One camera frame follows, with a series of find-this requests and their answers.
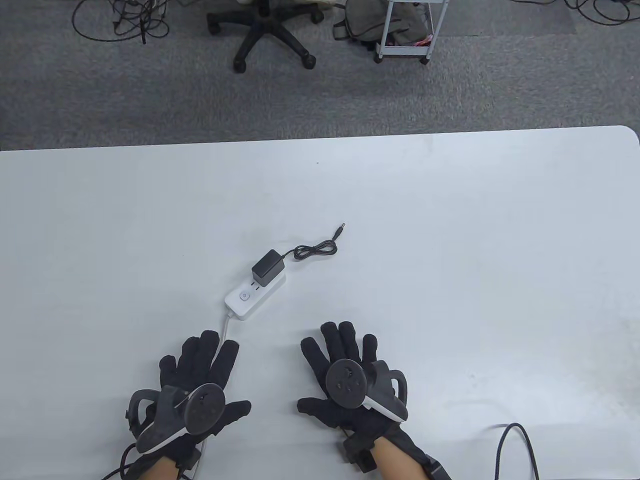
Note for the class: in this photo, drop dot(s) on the person's left hand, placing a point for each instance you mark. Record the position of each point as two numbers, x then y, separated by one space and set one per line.
200 360

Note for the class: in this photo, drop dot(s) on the person's right hand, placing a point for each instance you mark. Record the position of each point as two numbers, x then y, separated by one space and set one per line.
340 345

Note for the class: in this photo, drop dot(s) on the white power strip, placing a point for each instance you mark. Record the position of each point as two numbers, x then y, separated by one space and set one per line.
245 296

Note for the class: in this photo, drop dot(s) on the person's left forearm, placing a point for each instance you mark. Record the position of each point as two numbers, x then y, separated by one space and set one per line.
162 470

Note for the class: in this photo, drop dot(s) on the person's right forearm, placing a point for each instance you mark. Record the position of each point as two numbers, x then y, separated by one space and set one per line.
395 462

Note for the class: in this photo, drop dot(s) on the black right hand controller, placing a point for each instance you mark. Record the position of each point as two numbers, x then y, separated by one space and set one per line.
345 382

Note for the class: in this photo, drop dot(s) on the black hand controller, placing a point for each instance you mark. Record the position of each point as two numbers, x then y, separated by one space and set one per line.
345 382
200 410

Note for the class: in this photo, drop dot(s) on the black left hand controller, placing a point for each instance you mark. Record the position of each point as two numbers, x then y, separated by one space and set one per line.
200 410

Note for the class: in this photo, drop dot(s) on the white rolling cart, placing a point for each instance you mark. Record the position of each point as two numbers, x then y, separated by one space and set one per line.
405 50

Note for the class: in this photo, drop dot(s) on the pink packet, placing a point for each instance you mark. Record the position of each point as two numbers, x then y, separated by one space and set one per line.
423 41

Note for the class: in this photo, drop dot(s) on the black office chair base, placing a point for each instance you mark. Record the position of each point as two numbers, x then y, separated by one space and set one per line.
267 30

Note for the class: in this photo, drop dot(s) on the grey backpack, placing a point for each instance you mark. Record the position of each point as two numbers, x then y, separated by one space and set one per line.
365 20

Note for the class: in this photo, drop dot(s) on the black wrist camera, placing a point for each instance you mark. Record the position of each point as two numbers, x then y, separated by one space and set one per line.
362 452
189 459

